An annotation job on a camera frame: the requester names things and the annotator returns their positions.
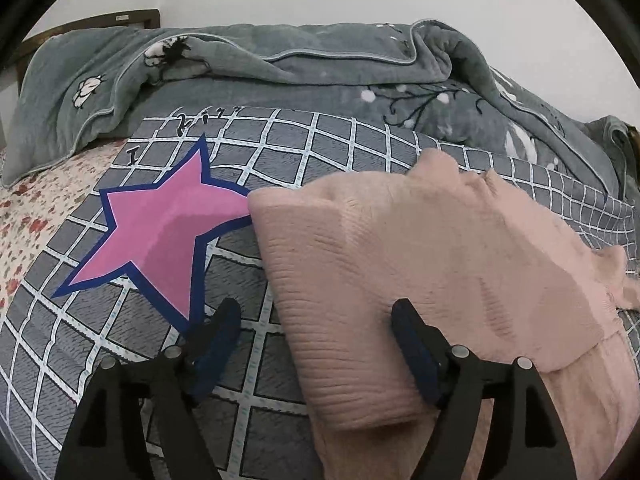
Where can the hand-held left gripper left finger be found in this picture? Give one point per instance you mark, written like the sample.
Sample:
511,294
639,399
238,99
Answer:
222,335

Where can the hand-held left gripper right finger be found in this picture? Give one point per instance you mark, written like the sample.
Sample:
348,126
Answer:
415,355

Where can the pink knitted sweater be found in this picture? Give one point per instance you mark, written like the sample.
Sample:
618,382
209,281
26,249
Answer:
400,240

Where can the grey checked star-print quilt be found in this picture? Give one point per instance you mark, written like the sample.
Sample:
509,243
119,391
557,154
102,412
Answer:
310,150

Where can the red floral bed sheet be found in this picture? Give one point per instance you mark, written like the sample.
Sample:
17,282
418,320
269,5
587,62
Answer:
40,195

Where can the grey-green flowered fleece blanket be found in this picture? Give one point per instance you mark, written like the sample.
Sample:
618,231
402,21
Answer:
300,75

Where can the dark wooden headboard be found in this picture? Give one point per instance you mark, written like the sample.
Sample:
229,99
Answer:
140,19

